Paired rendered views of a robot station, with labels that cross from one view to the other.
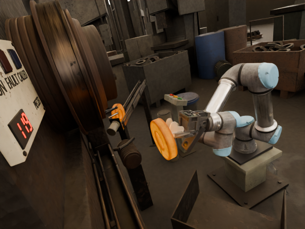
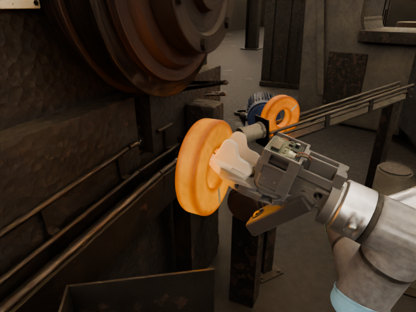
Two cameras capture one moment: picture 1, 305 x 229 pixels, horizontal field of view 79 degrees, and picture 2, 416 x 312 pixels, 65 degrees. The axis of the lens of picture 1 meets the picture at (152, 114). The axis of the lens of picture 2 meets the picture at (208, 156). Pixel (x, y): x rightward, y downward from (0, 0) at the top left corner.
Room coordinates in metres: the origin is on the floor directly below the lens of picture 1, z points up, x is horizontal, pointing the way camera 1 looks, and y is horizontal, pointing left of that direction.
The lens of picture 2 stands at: (0.24, -0.35, 1.06)
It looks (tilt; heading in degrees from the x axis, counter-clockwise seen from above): 25 degrees down; 44
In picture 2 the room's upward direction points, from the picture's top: straight up
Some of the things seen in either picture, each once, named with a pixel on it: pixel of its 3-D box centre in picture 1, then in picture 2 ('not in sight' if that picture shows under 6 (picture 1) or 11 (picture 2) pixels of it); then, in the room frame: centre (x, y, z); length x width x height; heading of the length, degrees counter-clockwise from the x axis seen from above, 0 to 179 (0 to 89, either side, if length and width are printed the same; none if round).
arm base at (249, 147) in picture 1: (244, 141); not in sight; (1.04, -0.58, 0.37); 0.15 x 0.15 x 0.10
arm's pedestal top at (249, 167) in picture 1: (244, 151); not in sight; (1.04, -0.58, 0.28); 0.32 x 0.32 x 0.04; 17
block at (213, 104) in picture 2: (99, 142); (203, 138); (0.94, 0.33, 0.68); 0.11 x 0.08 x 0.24; 108
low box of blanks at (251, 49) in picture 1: (275, 66); not in sight; (2.64, -1.95, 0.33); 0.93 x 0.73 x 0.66; 25
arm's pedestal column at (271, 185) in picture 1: (244, 167); not in sight; (1.04, -0.58, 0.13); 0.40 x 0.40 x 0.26; 17
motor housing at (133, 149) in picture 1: (135, 175); (251, 238); (1.07, 0.22, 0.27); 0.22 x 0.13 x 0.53; 18
